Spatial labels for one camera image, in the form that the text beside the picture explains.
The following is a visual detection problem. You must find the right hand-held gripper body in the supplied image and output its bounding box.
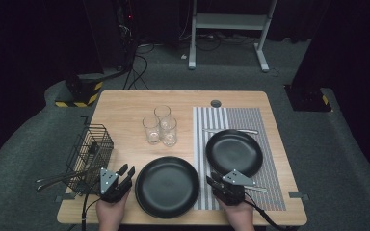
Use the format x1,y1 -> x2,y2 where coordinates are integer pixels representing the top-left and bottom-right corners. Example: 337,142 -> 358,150
211,168 -> 257,207

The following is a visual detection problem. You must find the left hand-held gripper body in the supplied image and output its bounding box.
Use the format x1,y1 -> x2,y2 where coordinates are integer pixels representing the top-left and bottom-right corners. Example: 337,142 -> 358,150
99,167 -> 133,204

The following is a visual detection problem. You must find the black plate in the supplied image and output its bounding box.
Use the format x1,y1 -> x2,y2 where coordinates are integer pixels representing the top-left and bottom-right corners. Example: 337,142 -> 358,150
204,129 -> 265,178
134,155 -> 201,220

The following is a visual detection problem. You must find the black wire cutlery basket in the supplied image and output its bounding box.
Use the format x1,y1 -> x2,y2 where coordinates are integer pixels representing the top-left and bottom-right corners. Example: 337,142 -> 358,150
65,115 -> 115,197

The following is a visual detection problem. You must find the person's right hand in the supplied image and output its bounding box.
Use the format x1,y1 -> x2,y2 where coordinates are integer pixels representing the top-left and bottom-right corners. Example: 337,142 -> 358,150
219,197 -> 257,231

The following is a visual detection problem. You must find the person's left hand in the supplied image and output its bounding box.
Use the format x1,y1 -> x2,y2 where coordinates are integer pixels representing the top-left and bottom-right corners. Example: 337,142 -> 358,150
94,192 -> 131,231

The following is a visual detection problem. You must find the clear drinking glass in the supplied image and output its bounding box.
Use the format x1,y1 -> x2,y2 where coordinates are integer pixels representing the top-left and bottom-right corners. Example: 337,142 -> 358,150
153,104 -> 172,127
160,116 -> 178,148
142,115 -> 162,145

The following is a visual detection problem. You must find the grey tape strip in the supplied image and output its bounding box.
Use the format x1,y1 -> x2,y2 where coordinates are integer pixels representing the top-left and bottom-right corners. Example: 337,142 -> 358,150
54,192 -> 78,204
287,191 -> 310,203

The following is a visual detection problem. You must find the dark metal utensil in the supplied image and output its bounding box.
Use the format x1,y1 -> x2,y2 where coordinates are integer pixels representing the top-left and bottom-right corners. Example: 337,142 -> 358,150
36,175 -> 93,193
35,170 -> 91,184

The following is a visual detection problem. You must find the grey striped placemat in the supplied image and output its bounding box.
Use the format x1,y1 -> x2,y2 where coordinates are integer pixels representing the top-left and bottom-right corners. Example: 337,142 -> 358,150
193,106 -> 287,212

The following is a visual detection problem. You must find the black yellow striped stand base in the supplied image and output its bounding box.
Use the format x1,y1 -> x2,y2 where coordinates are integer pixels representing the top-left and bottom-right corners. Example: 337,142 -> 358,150
54,74 -> 105,109

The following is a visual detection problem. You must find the black stand base yellow mark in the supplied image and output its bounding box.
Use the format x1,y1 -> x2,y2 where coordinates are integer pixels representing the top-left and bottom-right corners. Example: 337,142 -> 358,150
283,84 -> 332,113

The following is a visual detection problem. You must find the dark equipment cabinet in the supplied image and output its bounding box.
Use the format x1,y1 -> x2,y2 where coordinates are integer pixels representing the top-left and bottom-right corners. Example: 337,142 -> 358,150
82,0 -> 140,71

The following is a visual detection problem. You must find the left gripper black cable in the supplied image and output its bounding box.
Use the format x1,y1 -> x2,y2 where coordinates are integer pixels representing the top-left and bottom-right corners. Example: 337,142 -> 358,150
80,188 -> 104,231

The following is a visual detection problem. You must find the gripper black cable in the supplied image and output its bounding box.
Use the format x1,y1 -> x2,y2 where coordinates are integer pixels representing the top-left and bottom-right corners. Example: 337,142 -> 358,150
80,188 -> 104,231
243,194 -> 299,231

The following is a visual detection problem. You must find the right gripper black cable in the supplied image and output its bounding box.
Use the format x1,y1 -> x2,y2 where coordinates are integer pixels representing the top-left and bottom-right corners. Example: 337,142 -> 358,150
243,194 -> 299,231

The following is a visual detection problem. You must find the black floor cable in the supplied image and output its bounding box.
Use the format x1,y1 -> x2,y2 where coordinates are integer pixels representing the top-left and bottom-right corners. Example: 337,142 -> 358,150
121,53 -> 150,91
194,32 -> 258,53

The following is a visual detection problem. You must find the white metal stand frame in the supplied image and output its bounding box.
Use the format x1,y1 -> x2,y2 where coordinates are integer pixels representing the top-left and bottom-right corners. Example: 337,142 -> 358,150
188,0 -> 278,73

